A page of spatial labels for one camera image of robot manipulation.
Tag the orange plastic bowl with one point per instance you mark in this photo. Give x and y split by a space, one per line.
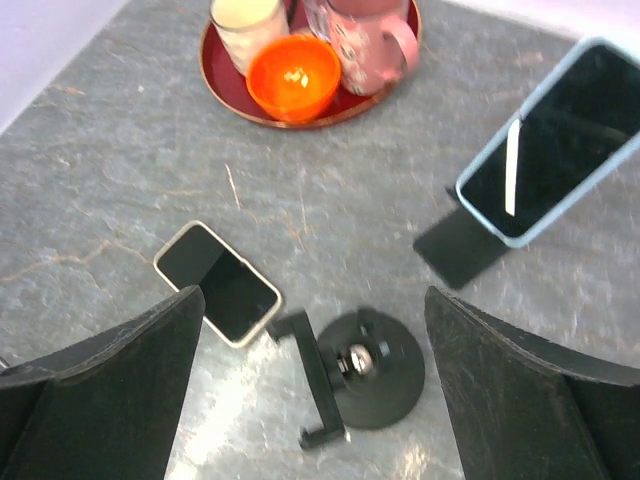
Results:
295 78

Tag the cream ceramic cup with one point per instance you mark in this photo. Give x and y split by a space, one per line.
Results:
245 27

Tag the beige case phone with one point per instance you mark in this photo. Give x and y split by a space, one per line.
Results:
239 300

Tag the black folding phone stand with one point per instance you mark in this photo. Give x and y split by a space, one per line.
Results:
458 248

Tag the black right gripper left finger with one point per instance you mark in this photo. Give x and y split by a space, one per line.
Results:
107 407

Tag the blue case phone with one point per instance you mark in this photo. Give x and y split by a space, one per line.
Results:
580 123

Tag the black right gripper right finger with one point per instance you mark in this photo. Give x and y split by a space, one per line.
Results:
523 407

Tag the pink mug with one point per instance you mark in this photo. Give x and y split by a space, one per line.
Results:
374 43

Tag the black round base phone holder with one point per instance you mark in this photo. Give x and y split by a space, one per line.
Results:
365 370

